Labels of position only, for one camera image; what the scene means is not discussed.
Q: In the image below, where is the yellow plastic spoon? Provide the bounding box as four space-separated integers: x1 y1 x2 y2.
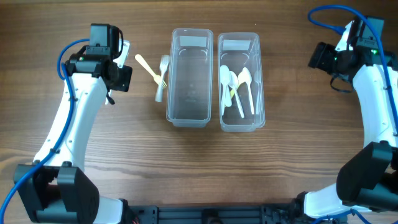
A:
229 71 244 98

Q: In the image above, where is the blue cable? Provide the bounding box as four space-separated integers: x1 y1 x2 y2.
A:
307 4 398 224
0 38 91 224

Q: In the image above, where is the yellow plastic fork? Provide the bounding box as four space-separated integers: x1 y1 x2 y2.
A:
134 54 167 89

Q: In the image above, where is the right clear plastic container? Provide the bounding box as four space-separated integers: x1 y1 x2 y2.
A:
217 32 266 132

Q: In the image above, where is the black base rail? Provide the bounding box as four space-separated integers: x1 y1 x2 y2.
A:
130 204 315 224

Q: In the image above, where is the left blue cable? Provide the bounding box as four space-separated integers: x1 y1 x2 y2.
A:
0 38 91 224

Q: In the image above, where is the white spoon top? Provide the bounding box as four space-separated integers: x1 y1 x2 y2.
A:
229 71 244 118

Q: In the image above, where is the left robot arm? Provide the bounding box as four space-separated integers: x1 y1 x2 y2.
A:
10 24 139 223

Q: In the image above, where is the clear plastic container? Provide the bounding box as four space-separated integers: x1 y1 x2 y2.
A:
217 32 266 132
166 28 213 128

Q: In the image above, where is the white spoon short thick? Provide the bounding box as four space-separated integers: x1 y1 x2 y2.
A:
220 65 231 116

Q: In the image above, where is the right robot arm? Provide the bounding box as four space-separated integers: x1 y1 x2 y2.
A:
301 16 397 222

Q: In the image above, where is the right blue cable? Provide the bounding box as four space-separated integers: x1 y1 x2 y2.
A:
307 4 398 224

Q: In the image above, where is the left clear plastic container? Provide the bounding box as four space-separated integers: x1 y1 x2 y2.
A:
166 28 213 128

